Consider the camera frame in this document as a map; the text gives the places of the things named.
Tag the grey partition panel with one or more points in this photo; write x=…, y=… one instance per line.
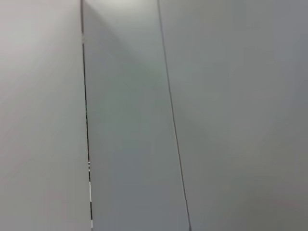
x=41, y=115
x=132, y=134
x=240, y=108

